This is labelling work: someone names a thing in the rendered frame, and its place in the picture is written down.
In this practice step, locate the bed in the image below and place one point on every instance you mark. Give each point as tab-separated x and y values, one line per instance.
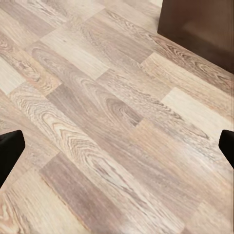
204	27

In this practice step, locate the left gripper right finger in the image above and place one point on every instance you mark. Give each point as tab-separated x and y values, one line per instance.
226	145

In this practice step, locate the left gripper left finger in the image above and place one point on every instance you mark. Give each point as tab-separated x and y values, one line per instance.
12	145

